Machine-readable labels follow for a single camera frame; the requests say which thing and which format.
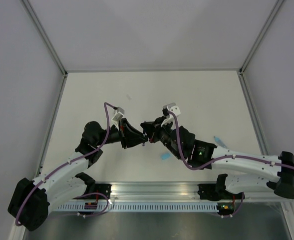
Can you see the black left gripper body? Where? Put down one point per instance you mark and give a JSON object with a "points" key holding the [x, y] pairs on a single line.
{"points": [[124, 133]]}

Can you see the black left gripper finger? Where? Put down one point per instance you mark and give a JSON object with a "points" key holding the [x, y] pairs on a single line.
{"points": [[134, 142], [132, 133]]}

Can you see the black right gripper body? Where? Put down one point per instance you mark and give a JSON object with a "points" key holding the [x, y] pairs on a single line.
{"points": [[160, 132]]}

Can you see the light blue highlighter pen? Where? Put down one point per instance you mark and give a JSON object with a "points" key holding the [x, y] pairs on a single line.
{"points": [[219, 142]]}

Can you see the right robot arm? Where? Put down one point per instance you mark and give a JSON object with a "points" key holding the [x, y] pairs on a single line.
{"points": [[255, 172]]}

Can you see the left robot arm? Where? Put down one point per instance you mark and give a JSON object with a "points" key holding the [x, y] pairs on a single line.
{"points": [[33, 200]]}

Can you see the light blue eraser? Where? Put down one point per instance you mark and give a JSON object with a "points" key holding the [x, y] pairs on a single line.
{"points": [[165, 156]]}

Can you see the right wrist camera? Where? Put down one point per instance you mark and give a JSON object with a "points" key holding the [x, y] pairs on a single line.
{"points": [[170, 112]]}

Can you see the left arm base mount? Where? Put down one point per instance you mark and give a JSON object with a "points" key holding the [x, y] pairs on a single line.
{"points": [[96, 187]]}

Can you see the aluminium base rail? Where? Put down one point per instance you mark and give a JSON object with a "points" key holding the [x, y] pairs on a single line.
{"points": [[156, 191]]}

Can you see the slotted cable duct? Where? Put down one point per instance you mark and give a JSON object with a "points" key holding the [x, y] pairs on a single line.
{"points": [[142, 207]]}

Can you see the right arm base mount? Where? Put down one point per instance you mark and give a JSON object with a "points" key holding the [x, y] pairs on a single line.
{"points": [[217, 191]]}

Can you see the left aluminium frame post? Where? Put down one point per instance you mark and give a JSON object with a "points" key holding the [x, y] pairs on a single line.
{"points": [[43, 35]]}

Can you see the aluminium frame post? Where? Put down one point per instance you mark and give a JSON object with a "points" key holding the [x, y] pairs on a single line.
{"points": [[43, 35], [265, 28]]}

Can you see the right aluminium frame post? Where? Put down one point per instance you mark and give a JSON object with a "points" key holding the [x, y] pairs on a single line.
{"points": [[265, 28]]}

